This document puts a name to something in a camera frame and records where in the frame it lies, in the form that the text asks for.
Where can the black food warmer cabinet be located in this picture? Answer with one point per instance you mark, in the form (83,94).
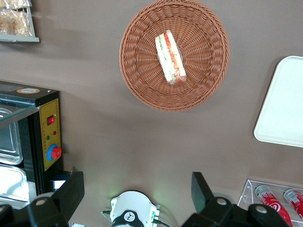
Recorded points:
(30,94)

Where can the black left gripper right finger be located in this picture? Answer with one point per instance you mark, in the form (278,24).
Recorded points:
(201,191)

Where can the steel warmer pan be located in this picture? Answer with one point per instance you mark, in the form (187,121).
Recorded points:
(11,182)
(9,142)

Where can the triangle sandwich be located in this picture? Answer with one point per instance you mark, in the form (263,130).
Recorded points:
(169,56)

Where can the round brown wicker basket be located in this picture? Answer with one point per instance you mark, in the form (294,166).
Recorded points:
(201,59)

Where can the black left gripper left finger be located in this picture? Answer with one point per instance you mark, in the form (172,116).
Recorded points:
(71,189)

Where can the grey snack tray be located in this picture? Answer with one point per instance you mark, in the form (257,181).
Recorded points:
(19,39)

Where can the clear bag of snacks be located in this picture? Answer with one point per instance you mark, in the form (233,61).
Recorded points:
(14,23)
(14,2)

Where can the cream plastic tray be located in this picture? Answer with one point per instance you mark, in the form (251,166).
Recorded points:
(284,106)

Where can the red cola bottle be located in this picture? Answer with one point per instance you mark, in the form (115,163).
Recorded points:
(294,201)
(272,203)

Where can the clear acrylic bottle rack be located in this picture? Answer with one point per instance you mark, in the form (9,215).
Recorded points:
(248,194)

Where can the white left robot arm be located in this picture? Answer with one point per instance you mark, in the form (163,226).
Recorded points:
(132,203)

